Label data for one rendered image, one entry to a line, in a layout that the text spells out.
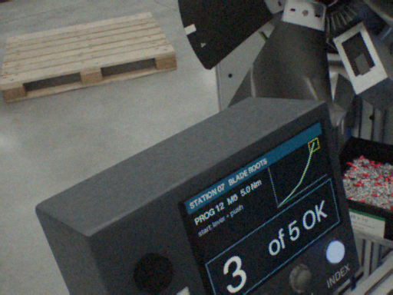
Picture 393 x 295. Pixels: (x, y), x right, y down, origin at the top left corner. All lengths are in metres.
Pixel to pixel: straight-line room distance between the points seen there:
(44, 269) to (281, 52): 1.50
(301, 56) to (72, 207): 0.81
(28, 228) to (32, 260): 0.23
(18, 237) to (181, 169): 2.12
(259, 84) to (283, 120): 0.66
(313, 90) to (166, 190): 0.77
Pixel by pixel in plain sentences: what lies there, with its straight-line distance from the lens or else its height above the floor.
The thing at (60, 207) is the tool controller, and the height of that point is 1.24.
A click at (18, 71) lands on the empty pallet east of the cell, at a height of 0.14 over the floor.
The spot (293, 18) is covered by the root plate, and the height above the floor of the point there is 1.11.
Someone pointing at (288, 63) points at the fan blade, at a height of 1.04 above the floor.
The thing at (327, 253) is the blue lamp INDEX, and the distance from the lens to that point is 0.54.
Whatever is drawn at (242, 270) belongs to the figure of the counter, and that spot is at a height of 1.16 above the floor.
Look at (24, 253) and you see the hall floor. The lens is 2.43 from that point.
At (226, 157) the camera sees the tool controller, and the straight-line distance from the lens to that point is 0.43.
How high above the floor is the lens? 1.49
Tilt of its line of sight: 31 degrees down
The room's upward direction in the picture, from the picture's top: 7 degrees counter-clockwise
